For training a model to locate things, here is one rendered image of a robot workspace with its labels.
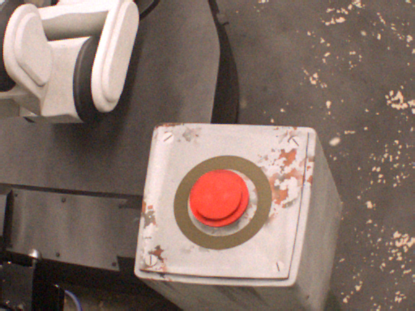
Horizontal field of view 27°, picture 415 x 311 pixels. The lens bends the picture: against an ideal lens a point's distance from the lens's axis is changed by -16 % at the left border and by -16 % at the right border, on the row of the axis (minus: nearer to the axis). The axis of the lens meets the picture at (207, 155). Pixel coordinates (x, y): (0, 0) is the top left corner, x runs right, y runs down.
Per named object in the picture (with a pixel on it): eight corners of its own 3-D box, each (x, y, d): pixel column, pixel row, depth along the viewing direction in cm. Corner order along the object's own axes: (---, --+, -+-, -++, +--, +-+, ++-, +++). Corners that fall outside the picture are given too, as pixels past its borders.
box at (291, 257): (344, 205, 85) (315, 124, 69) (322, 324, 81) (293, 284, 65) (216, 202, 89) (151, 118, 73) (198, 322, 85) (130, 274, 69)
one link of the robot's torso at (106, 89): (53, 27, 169) (32, -1, 157) (147, 17, 163) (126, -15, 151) (26, 125, 162) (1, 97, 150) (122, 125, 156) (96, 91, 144)
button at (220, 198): (257, 179, 70) (250, 168, 68) (249, 234, 68) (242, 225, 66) (200, 176, 71) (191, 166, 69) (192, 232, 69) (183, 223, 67)
